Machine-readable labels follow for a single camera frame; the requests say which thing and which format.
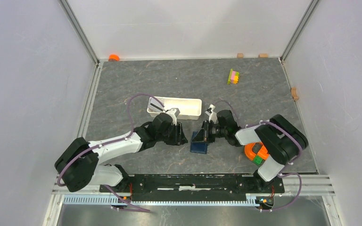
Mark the colourful toy block stack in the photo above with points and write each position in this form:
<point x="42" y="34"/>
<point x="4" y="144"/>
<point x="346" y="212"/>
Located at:
<point x="233" y="77"/>

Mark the green toy block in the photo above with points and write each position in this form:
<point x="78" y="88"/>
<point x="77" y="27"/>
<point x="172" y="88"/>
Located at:
<point x="257" y="160"/>

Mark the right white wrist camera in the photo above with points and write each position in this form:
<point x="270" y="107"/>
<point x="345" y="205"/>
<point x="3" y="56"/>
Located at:
<point x="212" y="115"/>

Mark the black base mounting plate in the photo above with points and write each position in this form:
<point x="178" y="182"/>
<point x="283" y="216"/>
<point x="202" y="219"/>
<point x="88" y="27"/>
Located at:
<point x="196" y="187"/>

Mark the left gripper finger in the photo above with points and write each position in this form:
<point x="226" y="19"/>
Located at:
<point x="182" y="139"/>
<point x="178" y="134"/>

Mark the white cable comb rail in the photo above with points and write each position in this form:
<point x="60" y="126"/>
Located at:
<point x="112" y="200"/>

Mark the white plastic tray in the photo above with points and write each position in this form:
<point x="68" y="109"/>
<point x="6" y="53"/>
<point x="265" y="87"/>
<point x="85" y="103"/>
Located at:
<point x="190" y="108"/>

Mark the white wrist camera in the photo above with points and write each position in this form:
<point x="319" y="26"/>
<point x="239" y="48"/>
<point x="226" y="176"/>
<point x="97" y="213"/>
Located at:
<point x="212" y="115"/>
<point x="173" y="113"/>

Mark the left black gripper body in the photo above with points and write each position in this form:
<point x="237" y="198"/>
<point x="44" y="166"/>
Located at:
<point x="170" y="138"/>

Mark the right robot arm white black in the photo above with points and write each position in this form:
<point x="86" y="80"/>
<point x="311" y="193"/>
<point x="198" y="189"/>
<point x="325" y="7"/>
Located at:
<point x="282" y="140"/>

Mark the blue card holder wallet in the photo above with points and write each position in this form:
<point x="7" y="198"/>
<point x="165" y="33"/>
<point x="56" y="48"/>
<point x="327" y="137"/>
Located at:
<point x="197" y="147"/>

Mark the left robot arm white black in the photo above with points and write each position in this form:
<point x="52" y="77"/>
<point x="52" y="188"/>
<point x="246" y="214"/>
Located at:
<point x="82" y="163"/>

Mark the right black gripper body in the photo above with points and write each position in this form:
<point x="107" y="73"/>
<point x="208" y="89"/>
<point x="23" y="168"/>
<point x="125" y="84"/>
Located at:
<point x="213" y="131"/>

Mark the orange round cap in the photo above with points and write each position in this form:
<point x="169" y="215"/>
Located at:
<point x="113" y="57"/>

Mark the orange plastic ring toy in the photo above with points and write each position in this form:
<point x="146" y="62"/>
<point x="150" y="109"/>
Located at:
<point x="257" y="148"/>

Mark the curved wooden piece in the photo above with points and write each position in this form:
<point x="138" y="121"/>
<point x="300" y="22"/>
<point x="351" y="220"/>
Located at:
<point x="294" y="93"/>

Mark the wooden block right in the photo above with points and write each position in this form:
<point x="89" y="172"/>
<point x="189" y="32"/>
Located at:
<point x="263" y="55"/>

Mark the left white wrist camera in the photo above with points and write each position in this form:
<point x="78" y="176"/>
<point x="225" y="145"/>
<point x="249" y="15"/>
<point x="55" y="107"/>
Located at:
<point x="173" y="113"/>

